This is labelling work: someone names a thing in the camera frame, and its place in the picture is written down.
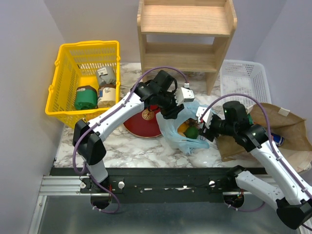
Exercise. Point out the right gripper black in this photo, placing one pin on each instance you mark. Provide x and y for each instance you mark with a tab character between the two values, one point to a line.
204	131

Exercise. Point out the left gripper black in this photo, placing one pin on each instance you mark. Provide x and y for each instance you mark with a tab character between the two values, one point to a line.
172	112

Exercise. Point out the light blue plastic bag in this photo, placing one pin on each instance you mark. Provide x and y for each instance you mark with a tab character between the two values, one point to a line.
169	129

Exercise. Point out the orange fruit with leaf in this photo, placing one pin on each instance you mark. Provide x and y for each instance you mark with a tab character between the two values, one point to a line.
182	129

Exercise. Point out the green lime fruit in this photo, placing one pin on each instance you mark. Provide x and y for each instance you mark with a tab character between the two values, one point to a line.
191	132

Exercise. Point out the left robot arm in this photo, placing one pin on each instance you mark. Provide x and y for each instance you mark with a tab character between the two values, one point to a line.
89	136

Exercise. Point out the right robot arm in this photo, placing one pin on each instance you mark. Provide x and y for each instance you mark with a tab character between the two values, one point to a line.
292	198

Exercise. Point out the beige wrapped food package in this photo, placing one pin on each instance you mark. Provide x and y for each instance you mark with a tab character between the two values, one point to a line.
106	97

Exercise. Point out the grey wrapped food package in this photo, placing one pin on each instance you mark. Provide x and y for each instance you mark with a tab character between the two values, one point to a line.
106	75

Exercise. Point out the green wrapped food package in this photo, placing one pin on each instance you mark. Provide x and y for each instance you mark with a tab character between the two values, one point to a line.
86	98

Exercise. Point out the brown paper grocery bag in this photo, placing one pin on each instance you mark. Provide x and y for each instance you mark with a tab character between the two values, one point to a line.
296	147

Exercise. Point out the red round lacquer tray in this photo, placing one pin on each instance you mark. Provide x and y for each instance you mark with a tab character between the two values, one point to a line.
144	124

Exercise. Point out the green snack packet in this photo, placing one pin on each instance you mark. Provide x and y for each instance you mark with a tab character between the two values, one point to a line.
250	119

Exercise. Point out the white plastic mesh basket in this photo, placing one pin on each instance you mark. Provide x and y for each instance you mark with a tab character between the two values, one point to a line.
244	77

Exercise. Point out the blue drink can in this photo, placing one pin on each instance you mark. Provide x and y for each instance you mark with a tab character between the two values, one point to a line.
279	140

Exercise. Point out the wooden shelf rack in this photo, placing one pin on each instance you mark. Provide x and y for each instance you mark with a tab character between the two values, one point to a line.
190	35

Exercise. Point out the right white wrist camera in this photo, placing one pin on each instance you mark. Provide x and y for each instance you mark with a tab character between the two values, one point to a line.
204	116

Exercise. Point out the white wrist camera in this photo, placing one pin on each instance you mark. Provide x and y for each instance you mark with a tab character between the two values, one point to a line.
204	116
183	95

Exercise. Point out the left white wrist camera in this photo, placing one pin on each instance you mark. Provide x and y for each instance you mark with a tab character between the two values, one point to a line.
183	95

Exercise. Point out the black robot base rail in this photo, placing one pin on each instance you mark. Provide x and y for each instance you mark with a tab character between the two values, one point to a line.
163	185

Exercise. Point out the aluminium frame profile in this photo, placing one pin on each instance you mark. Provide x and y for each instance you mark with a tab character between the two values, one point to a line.
52	186

